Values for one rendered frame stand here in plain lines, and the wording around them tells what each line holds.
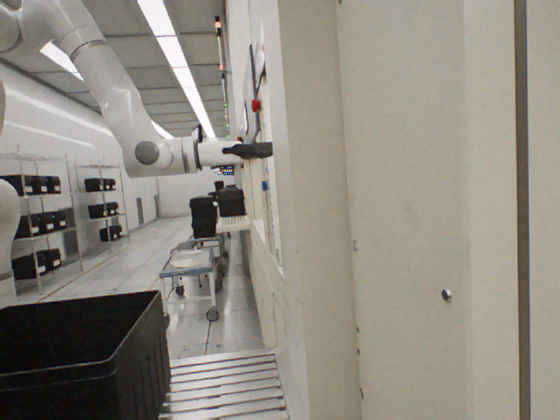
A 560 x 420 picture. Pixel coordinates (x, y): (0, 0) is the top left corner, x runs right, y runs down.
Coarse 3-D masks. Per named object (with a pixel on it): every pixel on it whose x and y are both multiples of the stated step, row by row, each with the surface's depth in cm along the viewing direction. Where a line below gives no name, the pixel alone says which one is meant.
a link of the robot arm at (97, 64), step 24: (96, 48) 75; (96, 72) 75; (120, 72) 77; (96, 96) 77; (120, 96) 74; (120, 120) 70; (144, 120) 71; (120, 144) 71; (144, 144) 71; (144, 168) 72
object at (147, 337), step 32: (0, 320) 62; (32, 320) 64; (64, 320) 65; (96, 320) 65; (128, 320) 66; (160, 320) 63; (0, 352) 61; (32, 352) 65; (64, 352) 65; (96, 352) 66; (128, 352) 45; (160, 352) 61; (0, 384) 38; (32, 384) 39; (64, 384) 39; (96, 384) 39; (128, 384) 44; (160, 384) 59; (0, 416) 39; (32, 416) 39; (64, 416) 39; (96, 416) 40; (128, 416) 43
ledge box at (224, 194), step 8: (224, 192) 343; (232, 192) 344; (240, 192) 344; (216, 200) 348; (224, 200) 343; (232, 200) 344; (240, 200) 345; (224, 208) 345; (232, 208) 345; (240, 208) 346; (224, 216) 346
